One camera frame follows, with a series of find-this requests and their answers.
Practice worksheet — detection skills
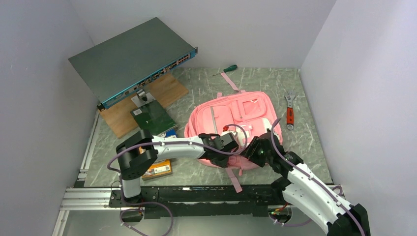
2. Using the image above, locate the pink backpack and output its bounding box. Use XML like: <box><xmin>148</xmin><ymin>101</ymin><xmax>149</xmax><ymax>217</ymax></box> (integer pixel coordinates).
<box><xmin>184</xmin><ymin>72</ymin><xmax>283</xmax><ymax>193</ymax></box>

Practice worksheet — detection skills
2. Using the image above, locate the blue cover book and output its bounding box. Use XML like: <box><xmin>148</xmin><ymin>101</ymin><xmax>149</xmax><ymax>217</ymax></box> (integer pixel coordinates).
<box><xmin>158</xmin><ymin>129</ymin><xmax>177</xmax><ymax>138</ymax></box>

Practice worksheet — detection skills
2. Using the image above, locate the orange bottom book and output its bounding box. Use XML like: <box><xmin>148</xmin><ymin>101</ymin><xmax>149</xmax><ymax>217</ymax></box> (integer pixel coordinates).
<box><xmin>142</xmin><ymin>159</ymin><xmax>172</xmax><ymax>180</ymax></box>

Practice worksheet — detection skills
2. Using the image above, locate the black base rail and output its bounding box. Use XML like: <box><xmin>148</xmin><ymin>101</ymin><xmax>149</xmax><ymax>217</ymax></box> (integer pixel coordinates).
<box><xmin>109</xmin><ymin>184</ymin><xmax>286</xmax><ymax>219</ymax></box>

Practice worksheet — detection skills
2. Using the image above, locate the green handled screwdriver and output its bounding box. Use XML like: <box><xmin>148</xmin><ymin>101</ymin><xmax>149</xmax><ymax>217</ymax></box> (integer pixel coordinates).
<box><xmin>213</xmin><ymin>64</ymin><xmax>238</xmax><ymax>76</ymax></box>

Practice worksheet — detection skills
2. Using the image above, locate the grey network switch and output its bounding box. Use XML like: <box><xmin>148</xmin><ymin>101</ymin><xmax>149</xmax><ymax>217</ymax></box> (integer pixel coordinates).
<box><xmin>68</xmin><ymin>17</ymin><xmax>198</xmax><ymax>111</ymax></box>

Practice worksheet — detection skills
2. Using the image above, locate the wooden board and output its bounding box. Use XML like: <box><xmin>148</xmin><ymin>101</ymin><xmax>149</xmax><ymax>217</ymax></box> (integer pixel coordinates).
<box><xmin>99</xmin><ymin>73</ymin><xmax>188</xmax><ymax>139</ymax></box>

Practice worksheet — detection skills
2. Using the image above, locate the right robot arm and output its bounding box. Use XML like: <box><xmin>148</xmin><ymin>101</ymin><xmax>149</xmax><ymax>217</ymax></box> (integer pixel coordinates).
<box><xmin>241</xmin><ymin>132</ymin><xmax>371</xmax><ymax>236</ymax></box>

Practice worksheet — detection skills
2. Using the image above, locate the dark green book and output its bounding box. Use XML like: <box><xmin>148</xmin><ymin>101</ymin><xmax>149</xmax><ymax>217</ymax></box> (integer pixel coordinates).
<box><xmin>130</xmin><ymin>100</ymin><xmax>177</xmax><ymax>135</ymax></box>

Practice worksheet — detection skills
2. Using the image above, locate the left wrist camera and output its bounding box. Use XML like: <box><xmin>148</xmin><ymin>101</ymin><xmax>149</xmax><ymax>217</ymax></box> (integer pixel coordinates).
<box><xmin>221</xmin><ymin>126</ymin><xmax>246</xmax><ymax>146</ymax></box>

